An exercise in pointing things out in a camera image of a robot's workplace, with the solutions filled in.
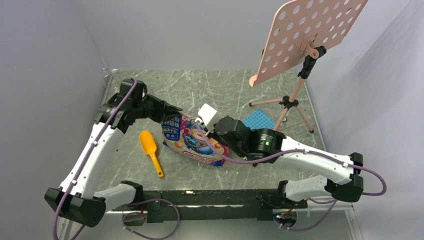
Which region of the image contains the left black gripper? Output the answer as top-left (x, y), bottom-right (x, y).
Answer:
top-left (133, 94), bottom-right (183, 124)

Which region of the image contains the pet food bag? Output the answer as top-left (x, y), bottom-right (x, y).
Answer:
top-left (161, 115), bottom-right (225, 167)

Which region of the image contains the yellow plastic scoop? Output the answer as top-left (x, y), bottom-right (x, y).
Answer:
top-left (139, 130), bottom-right (165, 178)

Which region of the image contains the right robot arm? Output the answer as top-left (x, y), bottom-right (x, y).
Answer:
top-left (205, 116), bottom-right (364, 208)

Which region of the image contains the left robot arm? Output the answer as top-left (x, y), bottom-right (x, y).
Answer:
top-left (44, 78), bottom-right (182, 228)

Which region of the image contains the blue building block plate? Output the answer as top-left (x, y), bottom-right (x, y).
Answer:
top-left (242, 109), bottom-right (275, 130)

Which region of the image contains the clear glass cup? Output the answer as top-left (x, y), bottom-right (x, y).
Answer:
top-left (100, 68), bottom-right (113, 78)

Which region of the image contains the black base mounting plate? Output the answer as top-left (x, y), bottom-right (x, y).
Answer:
top-left (143, 189), bottom-right (308, 223)

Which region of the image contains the pink perforated music stand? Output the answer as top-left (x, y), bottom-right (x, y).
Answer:
top-left (249, 0), bottom-right (368, 133)

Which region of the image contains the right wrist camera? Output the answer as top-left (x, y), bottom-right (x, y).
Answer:
top-left (195, 103), bottom-right (223, 132)

